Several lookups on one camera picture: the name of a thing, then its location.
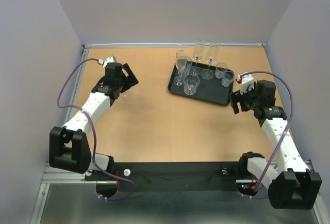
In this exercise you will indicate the black plastic tray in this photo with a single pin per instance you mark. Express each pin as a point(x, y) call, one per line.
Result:
point(210, 91)

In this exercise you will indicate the large faceted tumbler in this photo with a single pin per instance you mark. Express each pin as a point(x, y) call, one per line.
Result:
point(191, 83)

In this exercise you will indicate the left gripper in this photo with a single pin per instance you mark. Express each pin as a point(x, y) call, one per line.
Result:
point(130, 80)

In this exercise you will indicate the etched stemmed glass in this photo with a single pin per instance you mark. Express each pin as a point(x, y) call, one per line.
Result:
point(197, 56)

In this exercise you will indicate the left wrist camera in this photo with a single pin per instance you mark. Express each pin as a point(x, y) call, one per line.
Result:
point(109, 59)

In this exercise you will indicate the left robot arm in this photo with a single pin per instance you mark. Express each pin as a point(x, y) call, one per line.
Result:
point(68, 147)

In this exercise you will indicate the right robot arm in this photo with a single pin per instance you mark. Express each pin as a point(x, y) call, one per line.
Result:
point(291, 185)

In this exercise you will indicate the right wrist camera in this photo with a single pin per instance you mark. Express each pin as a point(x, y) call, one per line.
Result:
point(247, 82)

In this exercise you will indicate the faceted tumbler glass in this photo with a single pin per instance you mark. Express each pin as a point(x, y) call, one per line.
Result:
point(188, 66)

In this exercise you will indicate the clear wine glass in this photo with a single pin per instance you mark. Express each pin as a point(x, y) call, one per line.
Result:
point(181, 60)

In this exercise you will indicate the small shot glass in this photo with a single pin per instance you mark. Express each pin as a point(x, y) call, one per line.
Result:
point(125, 95)

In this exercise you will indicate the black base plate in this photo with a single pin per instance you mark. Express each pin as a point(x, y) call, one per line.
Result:
point(175, 176)

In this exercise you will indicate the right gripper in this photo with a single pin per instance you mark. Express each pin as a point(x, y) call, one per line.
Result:
point(235, 98)

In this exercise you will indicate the tall champagne flute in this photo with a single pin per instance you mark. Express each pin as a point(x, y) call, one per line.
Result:
point(211, 57)

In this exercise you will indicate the aluminium table frame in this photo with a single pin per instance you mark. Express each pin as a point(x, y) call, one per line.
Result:
point(204, 151)

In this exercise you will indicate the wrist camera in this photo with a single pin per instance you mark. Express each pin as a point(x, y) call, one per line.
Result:
point(109, 59)
point(247, 82)

